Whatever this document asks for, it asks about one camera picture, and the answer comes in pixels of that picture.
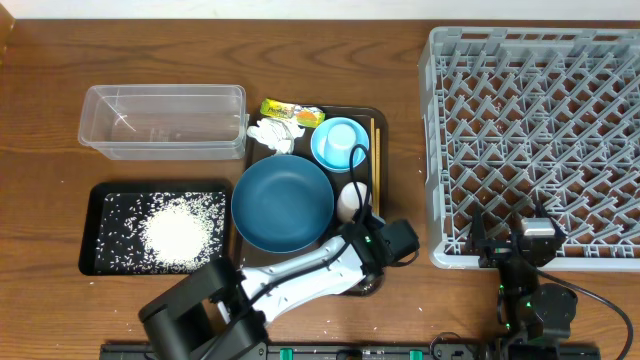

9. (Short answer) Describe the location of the pink plastic cup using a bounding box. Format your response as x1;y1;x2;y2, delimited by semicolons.
336;182;370;223

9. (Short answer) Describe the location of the light blue plastic cup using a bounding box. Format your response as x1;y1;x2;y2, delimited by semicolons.
324;123;357;167

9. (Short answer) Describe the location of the small light blue saucer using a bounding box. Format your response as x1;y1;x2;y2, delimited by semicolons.
311;117;369;173

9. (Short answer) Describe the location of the large dark blue plate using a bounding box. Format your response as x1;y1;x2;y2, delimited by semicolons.
231;155;334;254

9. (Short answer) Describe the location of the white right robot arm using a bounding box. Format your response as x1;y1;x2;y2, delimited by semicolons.
466;204;577;359

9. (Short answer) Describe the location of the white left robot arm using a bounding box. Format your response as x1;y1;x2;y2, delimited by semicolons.
138;224;392;359

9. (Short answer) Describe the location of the grey dishwasher rack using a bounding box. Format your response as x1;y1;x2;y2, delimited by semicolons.
418;27;639;272

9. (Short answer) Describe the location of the wooden chopstick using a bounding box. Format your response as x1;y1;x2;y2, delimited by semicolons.
374;128;381;214
369;117;378;213

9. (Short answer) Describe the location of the dark brown serving tray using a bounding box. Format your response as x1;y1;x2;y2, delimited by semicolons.
231;105;388;297

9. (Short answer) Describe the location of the yellow snack wrapper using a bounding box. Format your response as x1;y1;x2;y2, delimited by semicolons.
260;98;326;128

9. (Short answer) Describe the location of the crumpled white tissue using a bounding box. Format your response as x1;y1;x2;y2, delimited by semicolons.
247;118;305;155

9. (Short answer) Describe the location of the black tray bin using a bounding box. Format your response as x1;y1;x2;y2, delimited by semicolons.
78;180;231;276

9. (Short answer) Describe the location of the clear plastic bin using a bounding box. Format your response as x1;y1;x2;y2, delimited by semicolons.
78;84;249;161

